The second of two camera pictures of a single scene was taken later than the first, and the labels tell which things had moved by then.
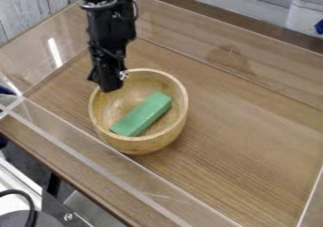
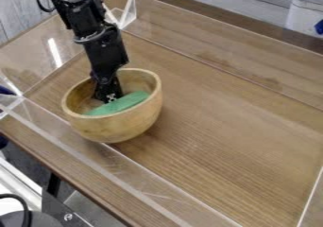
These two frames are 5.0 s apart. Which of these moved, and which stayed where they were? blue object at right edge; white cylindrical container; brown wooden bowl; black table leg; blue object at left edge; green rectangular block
Moved: green rectangular block; brown wooden bowl
Stayed: black table leg; blue object at right edge; blue object at left edge; white cylindrical container
